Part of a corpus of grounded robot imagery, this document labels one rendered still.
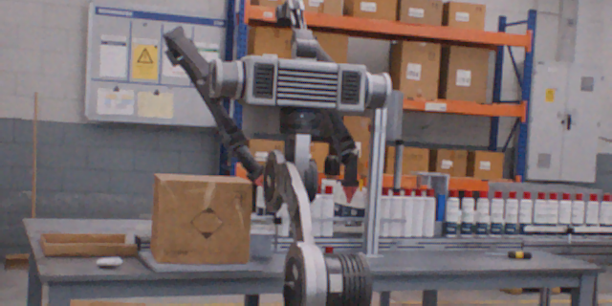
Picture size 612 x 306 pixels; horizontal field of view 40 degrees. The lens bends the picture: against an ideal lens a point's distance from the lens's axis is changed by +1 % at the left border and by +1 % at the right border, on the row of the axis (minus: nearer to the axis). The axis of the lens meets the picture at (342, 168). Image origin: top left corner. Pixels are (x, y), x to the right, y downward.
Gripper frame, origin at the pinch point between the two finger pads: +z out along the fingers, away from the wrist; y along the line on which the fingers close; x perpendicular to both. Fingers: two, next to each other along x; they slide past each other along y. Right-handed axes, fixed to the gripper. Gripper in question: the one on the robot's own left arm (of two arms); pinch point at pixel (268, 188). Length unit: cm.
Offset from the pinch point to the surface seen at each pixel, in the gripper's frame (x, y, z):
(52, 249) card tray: 73, -14, -35
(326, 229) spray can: -8.3, -1.6, 27.8
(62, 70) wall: -4, 455, -77
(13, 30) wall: 6, 457, -126
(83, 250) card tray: 66, -14, -28
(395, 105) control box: -56, -17, 2
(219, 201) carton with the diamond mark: 23, -42, -18
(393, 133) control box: -49, -17, 10
